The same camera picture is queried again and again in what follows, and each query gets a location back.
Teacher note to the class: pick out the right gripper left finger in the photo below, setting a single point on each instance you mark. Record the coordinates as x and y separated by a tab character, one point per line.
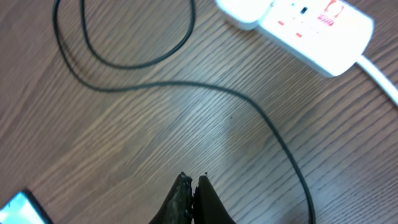
177	206

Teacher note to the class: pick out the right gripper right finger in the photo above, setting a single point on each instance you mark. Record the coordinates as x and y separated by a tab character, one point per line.
207	206

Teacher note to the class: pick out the Samsung Galaxy smartphone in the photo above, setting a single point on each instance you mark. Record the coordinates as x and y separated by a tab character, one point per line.
24	208

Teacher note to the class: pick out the white power strip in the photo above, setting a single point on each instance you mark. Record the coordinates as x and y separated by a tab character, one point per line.
328	35

